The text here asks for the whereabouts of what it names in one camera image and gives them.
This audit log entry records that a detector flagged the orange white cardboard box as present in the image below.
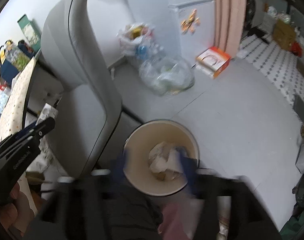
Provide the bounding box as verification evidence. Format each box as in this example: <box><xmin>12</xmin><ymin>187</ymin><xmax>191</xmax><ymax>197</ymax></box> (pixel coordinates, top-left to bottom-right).
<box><xmin>195</xmin><ymin>47</ymin><xmax>231</xmax><ymax>80</ymax></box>

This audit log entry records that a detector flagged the white fridge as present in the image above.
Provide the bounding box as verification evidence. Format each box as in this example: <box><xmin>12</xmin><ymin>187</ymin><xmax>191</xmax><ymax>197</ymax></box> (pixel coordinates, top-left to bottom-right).
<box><xmin>87</xmin><ymin>0</ymin><xmax>217</xmax><ymax>67</ymax></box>

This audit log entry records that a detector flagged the brown cardboard box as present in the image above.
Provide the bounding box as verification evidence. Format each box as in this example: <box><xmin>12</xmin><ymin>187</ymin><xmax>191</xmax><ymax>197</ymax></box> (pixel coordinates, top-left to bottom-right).
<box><xmin>272</xmin><ymin>19</ymin><xmax>297</xmax><ymax>50</ymax></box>

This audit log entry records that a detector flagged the dark cloth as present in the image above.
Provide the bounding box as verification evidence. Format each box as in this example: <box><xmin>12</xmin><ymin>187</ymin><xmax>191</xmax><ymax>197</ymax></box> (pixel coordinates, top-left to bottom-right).
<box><xmin>102</xmin><ymin>186</ymin><xmax>165</xmax><ymax>240</ymax></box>

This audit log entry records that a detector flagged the white dotted floor mat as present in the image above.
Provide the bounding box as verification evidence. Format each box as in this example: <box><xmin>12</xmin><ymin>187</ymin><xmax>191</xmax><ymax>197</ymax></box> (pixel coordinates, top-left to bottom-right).
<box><xmin>239</xmin><ymin>35</ymin><xmax>304</xmax><ymax>121</ymax></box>

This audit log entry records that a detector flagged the pink curtain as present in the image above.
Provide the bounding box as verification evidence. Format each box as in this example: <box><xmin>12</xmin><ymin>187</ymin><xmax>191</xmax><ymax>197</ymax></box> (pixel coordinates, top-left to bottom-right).
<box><xmin>211</xmin><ymin>0</ymin><xmax>248</xmax><ymax>59</ymax></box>

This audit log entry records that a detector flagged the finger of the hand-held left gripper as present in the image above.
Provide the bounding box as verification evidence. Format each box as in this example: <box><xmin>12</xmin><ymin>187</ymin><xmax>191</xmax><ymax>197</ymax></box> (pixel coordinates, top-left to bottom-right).
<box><xmin>24</xmin><ymin>126</ymin><xmax>55</xmax><ymax>143</ymax></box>
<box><xmin>15</xmin><ymin>117</ymin><xmax>56</xmax><ymax>137</ymax></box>

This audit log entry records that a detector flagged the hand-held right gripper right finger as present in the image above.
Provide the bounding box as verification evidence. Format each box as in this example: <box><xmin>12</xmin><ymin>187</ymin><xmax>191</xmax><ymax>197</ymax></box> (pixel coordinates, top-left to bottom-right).
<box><xmin>176</xmin><ymin>147</ymin><xmax>283</xmax><ymax>240</ymax></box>

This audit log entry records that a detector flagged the green tall box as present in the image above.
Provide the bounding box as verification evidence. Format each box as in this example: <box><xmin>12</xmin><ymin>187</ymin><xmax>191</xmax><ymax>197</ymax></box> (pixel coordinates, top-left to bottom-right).
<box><xmin>17</xmin><ymin>14</ymin><xmax>42</xmax><ymax>52</ymax></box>

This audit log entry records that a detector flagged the cream round waste bin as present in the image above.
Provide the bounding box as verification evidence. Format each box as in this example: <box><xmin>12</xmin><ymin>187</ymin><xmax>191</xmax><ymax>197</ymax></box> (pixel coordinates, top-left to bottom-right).
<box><xmin>123</xmin><ymin>120</ymin><xmax>200</xmax><ymax>197</ymax></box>

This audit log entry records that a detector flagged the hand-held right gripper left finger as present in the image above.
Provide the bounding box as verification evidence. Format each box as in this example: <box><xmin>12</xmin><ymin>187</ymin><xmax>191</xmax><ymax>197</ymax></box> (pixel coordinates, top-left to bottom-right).
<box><xmin>40</xmin><ymin>149</ymin><xmax>129</xmax><ymax>240</ymax></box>

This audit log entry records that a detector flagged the cluster of fridge magnets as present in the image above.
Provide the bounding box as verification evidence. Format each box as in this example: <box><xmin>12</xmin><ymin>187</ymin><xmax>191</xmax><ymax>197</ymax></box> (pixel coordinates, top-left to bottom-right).
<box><xmin>180</xmin><ymin>8</ymin><xmax>201</xmax><ymax>35</ymax></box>

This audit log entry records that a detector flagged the pink cloth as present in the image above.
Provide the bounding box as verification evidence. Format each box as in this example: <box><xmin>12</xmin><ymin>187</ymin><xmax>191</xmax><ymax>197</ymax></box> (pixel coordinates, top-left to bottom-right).
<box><xmin>157</xmin><ymin>200</ymin><xmax>204</xmax><ymax>240</ymax></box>

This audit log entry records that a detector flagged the clear plastic bag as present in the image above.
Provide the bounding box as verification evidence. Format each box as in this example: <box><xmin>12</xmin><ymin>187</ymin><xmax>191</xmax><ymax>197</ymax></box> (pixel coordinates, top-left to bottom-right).
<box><xmin>139</xmin><ymin>54</ymin><xmax>195</xmax><ymax>96</ymax></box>

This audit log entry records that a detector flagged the person's left hand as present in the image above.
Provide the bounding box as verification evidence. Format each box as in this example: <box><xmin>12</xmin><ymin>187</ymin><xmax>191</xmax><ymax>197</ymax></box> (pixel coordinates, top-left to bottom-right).
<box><xmin>0</xmin><ymin>182</ymin><xmax>36</xmax><ymax>231</ymax></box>

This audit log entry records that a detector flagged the white plastic bag of rubbish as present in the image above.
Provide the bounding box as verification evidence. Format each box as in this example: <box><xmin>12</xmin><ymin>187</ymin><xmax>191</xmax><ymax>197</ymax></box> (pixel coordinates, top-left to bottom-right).
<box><xmin>117</xmin><ymin>23</ymin><xmax>165</xmax><ymax>58</ymax></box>

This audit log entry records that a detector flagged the paper wad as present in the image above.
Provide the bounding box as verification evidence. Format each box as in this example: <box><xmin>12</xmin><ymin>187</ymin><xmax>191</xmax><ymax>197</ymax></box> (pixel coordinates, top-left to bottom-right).
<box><xmin>148</xmin><ymin>141</ymin><xmax>185</xmax><ymax>181</ymax></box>

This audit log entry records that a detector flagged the navy tote bag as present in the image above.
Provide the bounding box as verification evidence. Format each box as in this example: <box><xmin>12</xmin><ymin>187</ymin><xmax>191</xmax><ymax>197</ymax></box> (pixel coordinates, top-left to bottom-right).
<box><xmin>0</xmin><ymin>39</ymin><xmax>34</xmax><ymax>81</ymax></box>

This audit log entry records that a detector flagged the large clear plastic bottle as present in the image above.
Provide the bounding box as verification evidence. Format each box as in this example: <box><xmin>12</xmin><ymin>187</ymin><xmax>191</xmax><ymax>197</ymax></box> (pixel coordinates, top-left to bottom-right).
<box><xmin>9</xmin><ymin>44</ymin><xmax>32</xmax><ymax>68</ymax></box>

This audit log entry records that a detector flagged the grey upholstered chair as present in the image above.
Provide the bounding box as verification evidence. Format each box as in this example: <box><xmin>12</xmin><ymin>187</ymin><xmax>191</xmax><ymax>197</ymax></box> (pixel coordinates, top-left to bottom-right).
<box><xmin>41</xmin><ymin>0</ymin><xmax>123</xmax><ymax>178</ymax></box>

